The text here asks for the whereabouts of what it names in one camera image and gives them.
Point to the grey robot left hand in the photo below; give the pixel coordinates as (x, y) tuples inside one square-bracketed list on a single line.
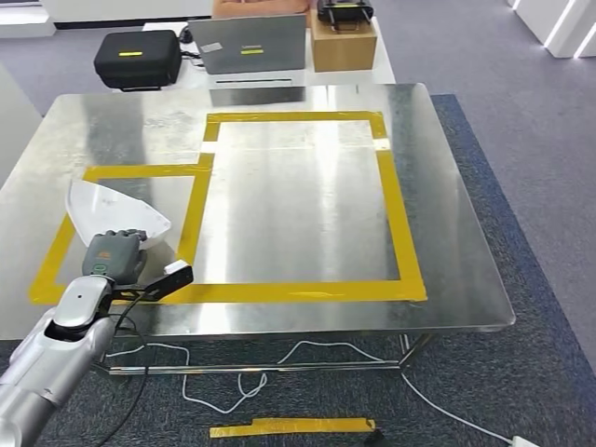
[(114, 259)]

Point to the white curved plastic panel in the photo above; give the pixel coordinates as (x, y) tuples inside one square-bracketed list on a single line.
[(112, 213)]

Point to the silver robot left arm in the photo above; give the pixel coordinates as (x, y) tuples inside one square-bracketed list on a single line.
[(51, 364)]

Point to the steel workbench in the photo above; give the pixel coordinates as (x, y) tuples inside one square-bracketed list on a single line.
[(302, 203)]

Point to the white cabinet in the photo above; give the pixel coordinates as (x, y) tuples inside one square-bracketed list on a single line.
[(16, 123)]

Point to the black carrying case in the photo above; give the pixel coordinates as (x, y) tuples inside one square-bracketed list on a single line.
[(137, 58)]

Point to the grey laptop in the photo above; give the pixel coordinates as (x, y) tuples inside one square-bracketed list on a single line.
[(251, 43)]

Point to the yellow floor tape square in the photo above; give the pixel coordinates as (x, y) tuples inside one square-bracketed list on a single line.
[(288, 427)]

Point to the person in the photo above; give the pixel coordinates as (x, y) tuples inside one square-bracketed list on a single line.
[(260, 7)]

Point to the white desk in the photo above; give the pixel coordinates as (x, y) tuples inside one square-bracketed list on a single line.
[(349, 77)]

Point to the brown cardboard box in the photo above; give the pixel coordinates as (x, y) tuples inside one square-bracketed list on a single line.
[(342, 49)]

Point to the black controller device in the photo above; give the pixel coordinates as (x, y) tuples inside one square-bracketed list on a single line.
[(345, 11)]

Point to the long white power strip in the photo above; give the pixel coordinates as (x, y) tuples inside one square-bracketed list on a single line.
[(523, 442)]

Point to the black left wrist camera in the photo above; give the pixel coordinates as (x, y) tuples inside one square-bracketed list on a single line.
[(172, 277)]

